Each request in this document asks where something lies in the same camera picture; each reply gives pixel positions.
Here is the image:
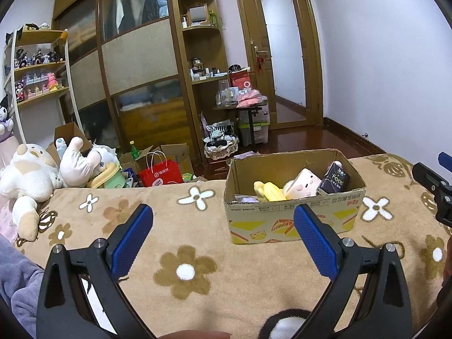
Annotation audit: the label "wicker basket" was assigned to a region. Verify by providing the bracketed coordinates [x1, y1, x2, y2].
[204, 138, 240, 160]

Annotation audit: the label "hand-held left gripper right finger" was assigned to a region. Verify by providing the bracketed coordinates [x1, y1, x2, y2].
[293, 204, 413, 339]

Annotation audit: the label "black tissue pack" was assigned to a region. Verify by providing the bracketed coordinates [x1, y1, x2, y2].
[316, 162, 350, 195]

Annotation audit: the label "person's grey fleece clothing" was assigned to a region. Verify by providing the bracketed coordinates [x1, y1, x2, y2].
[0, 235, 46, 339]

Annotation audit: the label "pink packets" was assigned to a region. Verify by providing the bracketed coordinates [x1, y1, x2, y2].
[236, 90, 265, 108]

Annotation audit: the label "printed cardboard box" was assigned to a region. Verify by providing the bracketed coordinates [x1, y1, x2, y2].
[223, 149, 367, 244]

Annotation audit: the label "brown flower printed blanket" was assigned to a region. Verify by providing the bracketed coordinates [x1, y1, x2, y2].
[14, 153, 452, 339]

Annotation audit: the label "white rack with wooden shelves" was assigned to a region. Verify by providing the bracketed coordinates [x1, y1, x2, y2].
[3, 25, 83, 145]

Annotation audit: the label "group of collectible figurines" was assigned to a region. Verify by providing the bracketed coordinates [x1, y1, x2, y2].
[13, 46, 66, 104]

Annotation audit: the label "wooden door with glass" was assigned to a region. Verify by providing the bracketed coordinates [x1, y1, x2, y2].
[235, 0, 323, 129]

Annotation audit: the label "cream spotted plush animal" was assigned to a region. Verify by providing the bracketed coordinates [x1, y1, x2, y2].
[0, 143, 66, 241]

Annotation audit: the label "green lunch box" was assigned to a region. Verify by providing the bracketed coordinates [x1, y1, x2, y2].
[86, 162, 127, 189]

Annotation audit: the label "wooden sliding door wardrobe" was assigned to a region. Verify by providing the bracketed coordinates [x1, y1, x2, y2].
[53, 0, 193, 152]

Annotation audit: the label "wooden corner shelf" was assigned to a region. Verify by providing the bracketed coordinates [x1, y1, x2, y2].
[173, 0, 232, 166]

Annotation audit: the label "yellow plush coin purse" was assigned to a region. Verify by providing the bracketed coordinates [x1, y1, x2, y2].
[253, 181, 287, 203]

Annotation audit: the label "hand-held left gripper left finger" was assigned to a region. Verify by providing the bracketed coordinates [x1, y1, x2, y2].
[36, 204, 154, 339]

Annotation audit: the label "red paper bag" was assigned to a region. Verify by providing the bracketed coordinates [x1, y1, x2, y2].
[138, 151, 184, 188]

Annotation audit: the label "black and purple plush doll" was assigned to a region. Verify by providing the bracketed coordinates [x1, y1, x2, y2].
[0, 95, 15, 144]

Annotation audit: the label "wooden photo frame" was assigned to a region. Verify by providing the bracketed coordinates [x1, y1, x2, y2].
[187, 3, 208, 25]

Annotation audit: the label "small folding table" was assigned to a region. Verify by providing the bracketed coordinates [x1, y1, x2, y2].
[212, 99, 269, 148]

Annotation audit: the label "open cardboard box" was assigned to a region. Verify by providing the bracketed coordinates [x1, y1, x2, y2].
[53, 122, 93, 158]
[118, 144, 194, 184]

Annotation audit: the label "pink swirl roll squishy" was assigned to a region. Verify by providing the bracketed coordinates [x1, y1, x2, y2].
[284, 168, 323, 200]

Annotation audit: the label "clear plastic containers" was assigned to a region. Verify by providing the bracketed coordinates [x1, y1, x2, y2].
[216, 81, 241, 107]

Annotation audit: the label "clear plastic storage box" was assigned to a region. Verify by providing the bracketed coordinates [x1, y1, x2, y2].
[237, 120, 271, 145]

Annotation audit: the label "red gift bag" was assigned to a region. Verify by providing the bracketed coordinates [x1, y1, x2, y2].
[229, 70, 253, 92]

